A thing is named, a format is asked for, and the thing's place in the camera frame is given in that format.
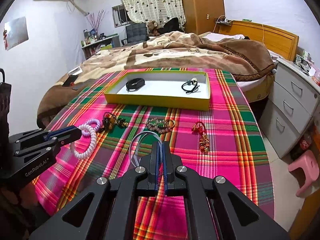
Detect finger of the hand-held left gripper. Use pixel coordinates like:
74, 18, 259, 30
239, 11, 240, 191
9, 125, 82, 144
14, 132, 83, 163

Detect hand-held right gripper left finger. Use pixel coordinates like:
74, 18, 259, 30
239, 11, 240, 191
29, 141, 162, 240

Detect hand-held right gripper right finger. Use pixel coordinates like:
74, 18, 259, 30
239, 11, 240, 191
162, 141, 292, 240

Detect pale pink spiral hair tie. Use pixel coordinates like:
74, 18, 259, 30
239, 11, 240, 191
71, 127, 98, 159

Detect blue-grey hair tie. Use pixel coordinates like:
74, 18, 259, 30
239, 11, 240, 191
129, 131, 160, 168

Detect lilac spiral hair tie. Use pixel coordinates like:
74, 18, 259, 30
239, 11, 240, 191
80, 119, 102, 137

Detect clear crystal beaded bracelet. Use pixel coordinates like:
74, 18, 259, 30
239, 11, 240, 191
146, 117, 173, 134

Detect brown beaded bracelet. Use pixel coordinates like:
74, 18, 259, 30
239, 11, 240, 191
101, 112, 118, 133

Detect red beaded bracelet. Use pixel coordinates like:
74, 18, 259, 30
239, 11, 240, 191
192, 121, 210, 153

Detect yellow cardboard tray box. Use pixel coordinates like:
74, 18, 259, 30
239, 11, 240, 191
104, 70, 211, 111

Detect black phone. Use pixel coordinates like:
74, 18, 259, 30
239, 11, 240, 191
62, 74, 78, 87

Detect pink green plaid tablecloth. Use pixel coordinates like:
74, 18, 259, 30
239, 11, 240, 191
32, 67, 275, 240

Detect row of bottles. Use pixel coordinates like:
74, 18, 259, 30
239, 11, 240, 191
82, 29, 99, 47

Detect white shelf desk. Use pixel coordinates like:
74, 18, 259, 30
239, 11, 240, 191
81, 35, 120, 60

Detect brown patterned blanket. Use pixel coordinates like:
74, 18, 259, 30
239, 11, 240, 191
37, 31, 277, 128

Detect purple decorative branches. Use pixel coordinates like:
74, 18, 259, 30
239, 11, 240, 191
86, 10, 108, 30

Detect beige mattress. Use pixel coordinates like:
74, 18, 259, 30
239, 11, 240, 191
236, 74, 277, 103

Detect black office chair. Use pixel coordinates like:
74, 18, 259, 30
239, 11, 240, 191
121, 22, 150, 46

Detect window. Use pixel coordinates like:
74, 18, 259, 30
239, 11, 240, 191
112, 4, 130, 28

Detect brown teddy bear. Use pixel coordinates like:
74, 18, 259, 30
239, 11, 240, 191
146, 20, 162, 37

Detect black clothing pile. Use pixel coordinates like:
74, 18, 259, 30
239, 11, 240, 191
162, 17, 184, 33

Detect white bed sheet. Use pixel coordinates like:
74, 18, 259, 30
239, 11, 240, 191
202, 32, 247, 42

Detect pink plastic stool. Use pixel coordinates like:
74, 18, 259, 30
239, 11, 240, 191
288, 150, 320, 197

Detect red soda bottle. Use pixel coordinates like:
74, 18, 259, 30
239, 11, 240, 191
299, 132, 313, 150

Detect white drawer cabinet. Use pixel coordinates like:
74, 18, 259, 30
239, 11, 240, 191
259, 57, 320, 159

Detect power strip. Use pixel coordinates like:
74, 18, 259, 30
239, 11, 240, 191
214, 16, 233, 26

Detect white heart print curtain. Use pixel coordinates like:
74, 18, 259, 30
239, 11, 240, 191
117, 0, 186, 25

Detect wooden wardrobe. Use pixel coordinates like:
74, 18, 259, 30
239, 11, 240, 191
179, 0, 225, 35

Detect wooden bed headboard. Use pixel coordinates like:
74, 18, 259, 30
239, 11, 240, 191
219, 20, 300, 62

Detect black bracelet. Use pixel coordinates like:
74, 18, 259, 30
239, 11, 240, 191
126, 79, 141, 92

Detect black hair tie with bead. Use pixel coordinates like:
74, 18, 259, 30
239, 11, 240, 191
181, 78, 201, 94

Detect silver wall poster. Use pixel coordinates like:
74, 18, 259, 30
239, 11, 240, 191
3, 17, 29, 51

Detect white wall pipe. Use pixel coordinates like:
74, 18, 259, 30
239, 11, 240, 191
62, 0, 89, 15

